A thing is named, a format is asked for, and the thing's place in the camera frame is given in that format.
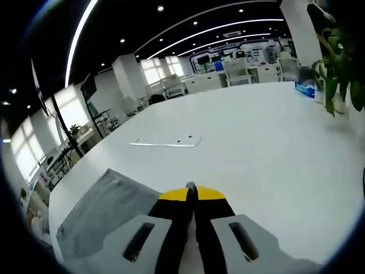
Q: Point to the grey towel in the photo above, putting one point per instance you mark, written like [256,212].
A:
[108,205]

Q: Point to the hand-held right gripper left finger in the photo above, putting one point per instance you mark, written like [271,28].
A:
[159,228]

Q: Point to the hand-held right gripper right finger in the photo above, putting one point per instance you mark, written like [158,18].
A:
[219,228]

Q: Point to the large hanging screen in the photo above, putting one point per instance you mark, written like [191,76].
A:
[40,88]

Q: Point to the blue tissue packet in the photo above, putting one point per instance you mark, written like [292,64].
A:
[304,89]

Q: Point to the black screen on stand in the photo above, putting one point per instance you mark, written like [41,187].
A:
[89,85]

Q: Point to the green potted plant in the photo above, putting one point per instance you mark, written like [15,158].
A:
[339,62]

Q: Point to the small green plant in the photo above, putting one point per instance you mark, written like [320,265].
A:
[74,130]

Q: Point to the white table cover plate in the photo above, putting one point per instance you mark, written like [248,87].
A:
[168,141]

